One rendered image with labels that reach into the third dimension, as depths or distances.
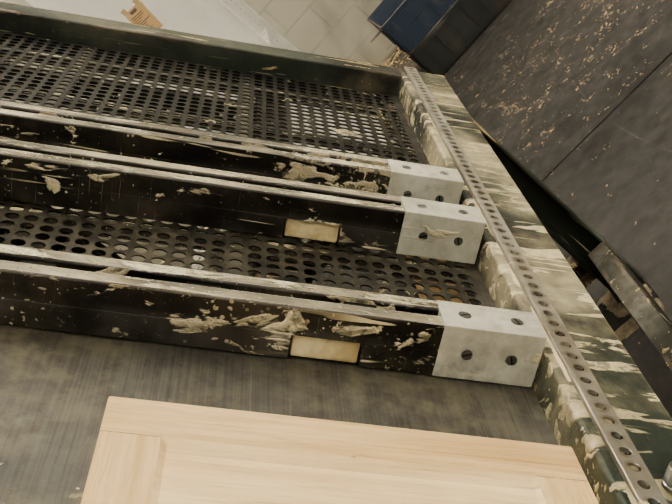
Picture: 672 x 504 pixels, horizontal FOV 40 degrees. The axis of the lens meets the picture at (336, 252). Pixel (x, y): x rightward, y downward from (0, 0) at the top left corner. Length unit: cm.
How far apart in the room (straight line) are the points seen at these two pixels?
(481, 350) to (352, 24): 490
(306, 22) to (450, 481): 508
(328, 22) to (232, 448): 509
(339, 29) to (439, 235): 457
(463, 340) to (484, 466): 19
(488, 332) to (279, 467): 33
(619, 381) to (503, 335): 14
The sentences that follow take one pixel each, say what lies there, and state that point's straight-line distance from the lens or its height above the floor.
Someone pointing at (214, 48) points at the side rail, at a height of 128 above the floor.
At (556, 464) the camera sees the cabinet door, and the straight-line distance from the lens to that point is 99.
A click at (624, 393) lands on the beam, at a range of 110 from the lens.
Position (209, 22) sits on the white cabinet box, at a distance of 444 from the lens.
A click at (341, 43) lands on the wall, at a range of 591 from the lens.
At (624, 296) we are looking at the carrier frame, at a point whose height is 18.
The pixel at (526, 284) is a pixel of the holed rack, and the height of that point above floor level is 89.
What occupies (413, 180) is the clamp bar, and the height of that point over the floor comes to 99.
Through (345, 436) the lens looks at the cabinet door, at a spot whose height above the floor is 110.
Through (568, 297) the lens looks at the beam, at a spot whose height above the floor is 84.
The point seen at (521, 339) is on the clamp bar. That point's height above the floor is 94.
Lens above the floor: 153
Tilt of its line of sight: 20 degrees down
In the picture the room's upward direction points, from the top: 51 degrees counter-clockwise
